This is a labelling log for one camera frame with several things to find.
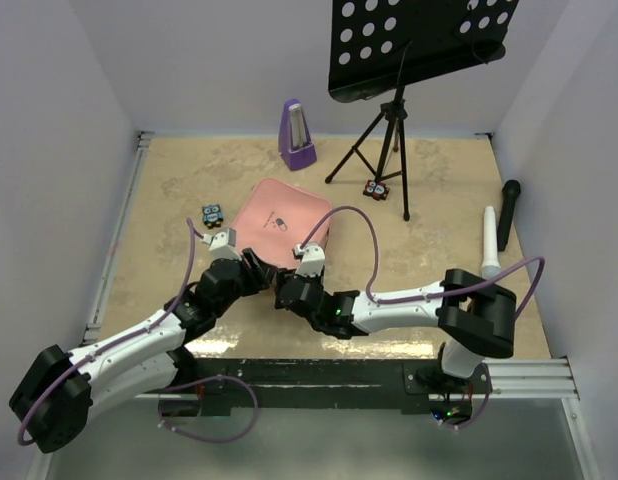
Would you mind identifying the pink medicine kit case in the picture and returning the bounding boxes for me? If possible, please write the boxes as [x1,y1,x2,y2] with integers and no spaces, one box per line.
[230,178,332,270]

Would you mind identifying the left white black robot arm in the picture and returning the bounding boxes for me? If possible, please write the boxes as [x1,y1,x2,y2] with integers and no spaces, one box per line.
[8,248,276,453]

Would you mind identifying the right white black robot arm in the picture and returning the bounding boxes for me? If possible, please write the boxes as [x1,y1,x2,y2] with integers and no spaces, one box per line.
[275,269,517,393]

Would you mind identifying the blue owl tuner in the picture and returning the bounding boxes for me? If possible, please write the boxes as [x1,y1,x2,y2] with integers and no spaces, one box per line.
[202,204,224,229]

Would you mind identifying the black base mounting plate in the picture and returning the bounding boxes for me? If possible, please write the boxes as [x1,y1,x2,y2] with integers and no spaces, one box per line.
[151,358,491,418]

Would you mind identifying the small red black tuner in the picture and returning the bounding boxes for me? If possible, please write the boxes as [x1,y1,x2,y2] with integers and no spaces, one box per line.
[363,180,390,201]

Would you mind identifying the purple metronome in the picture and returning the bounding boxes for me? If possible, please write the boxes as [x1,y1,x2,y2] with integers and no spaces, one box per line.
[278,99,317,171]

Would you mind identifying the black microphone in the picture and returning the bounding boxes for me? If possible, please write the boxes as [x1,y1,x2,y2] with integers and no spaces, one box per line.
[496,179,521,252]

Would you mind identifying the black music stand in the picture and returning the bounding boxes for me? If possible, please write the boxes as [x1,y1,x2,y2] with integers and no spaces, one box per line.
[324,0,521,222]

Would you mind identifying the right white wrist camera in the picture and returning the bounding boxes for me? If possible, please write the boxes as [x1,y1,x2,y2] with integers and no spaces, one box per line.
[293,242,325,278]

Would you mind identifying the aluminium left rail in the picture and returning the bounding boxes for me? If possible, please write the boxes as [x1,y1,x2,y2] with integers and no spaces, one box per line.
[81,131,155,346]

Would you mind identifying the aluminium rail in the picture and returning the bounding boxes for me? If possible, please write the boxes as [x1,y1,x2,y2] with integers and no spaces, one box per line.
[81,131,155,346]
[51,357,581,400]

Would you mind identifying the aluminium front rail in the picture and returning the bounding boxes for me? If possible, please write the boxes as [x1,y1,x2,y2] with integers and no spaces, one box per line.
[51,357,581,400]

